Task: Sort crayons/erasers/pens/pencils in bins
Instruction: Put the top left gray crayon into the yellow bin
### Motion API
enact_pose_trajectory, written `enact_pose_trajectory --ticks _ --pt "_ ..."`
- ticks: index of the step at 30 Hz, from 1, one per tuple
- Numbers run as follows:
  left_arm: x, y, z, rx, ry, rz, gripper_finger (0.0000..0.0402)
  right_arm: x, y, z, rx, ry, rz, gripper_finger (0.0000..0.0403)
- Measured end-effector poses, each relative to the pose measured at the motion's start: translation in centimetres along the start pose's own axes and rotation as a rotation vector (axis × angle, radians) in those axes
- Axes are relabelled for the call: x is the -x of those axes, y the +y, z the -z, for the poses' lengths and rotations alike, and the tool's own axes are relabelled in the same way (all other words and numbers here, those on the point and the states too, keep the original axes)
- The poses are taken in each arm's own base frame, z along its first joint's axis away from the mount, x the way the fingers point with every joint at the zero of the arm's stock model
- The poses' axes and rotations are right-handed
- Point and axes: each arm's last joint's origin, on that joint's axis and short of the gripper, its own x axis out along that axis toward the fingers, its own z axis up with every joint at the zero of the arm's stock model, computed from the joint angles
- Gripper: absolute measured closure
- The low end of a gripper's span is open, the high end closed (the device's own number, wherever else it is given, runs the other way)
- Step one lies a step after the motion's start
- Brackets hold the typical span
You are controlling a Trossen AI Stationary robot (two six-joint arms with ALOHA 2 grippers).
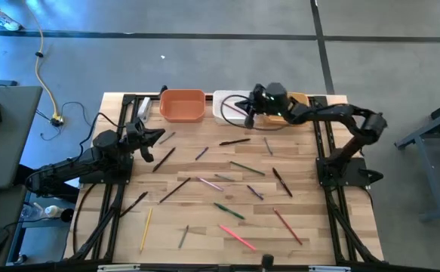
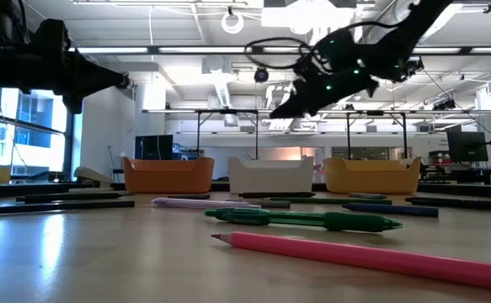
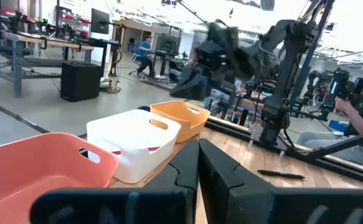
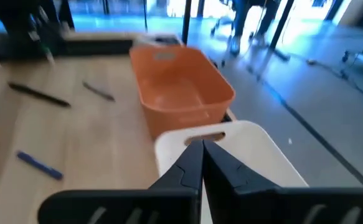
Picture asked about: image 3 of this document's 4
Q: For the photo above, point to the black computer monitor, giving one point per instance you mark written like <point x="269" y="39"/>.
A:
<point x="99" y="21"/>

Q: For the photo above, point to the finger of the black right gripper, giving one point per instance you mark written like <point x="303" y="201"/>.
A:
<point x="200" y="84"/>
<point x="181" y="87"/>

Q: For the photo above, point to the coral orange plastic bin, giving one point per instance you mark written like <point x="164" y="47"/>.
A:
<point x="28" y="168"/>

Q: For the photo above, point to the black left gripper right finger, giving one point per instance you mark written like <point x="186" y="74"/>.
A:
<point x="228" y="193"/>

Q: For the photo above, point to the white plastic bin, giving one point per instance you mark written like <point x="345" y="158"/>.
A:
<point x="131" y="133"/>

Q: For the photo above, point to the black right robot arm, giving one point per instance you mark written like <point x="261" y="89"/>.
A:
<point x="280" y="93"/>

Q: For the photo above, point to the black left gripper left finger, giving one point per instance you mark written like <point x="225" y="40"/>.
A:
<point x="181" y="168"/>

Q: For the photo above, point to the black pen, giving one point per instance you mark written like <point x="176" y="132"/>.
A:
<point x="280" y="174"/>

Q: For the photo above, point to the grey metal workbench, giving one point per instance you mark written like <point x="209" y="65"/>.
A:
<point x="16" y="62"/>

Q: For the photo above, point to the black speaker box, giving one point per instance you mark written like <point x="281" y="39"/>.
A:
<point x="81" y="81"/>

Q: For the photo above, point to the yellow orange plastic bin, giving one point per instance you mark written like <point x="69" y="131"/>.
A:
<point x="181" y="124"/>

